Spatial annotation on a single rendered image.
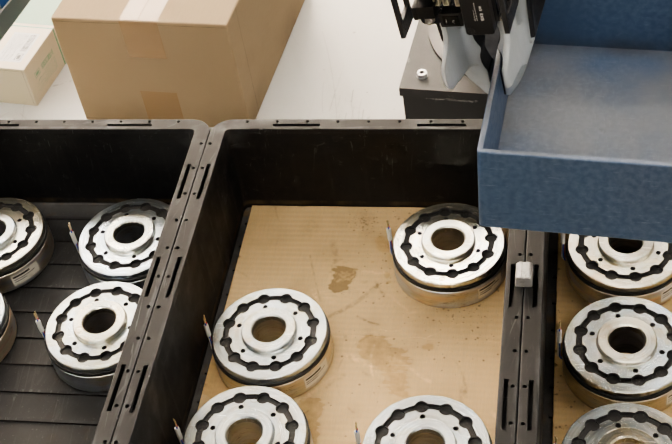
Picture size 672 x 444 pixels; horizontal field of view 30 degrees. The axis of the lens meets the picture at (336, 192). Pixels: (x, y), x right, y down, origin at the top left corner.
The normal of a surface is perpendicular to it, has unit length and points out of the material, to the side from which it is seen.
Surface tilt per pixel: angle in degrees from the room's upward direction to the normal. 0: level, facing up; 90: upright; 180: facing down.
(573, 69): 2
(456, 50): 80
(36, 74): 90
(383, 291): 0
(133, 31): 90
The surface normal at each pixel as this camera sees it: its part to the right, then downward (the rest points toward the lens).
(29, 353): -0.13, -0.71
